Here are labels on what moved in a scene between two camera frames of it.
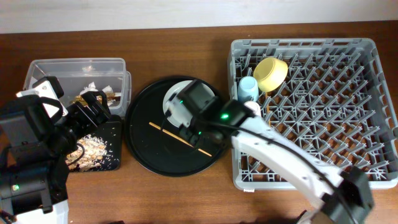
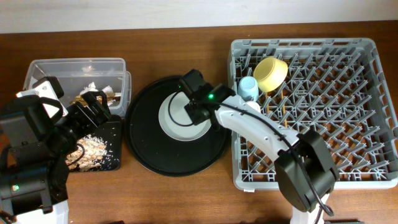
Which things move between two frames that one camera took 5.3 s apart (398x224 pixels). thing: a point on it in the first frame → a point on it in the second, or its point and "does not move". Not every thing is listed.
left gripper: x=83 y=113 does not move
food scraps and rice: x=96 y=149 does not move
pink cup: x=254 y=107 does not move
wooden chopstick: x=178 y=138 → x=283 y=108
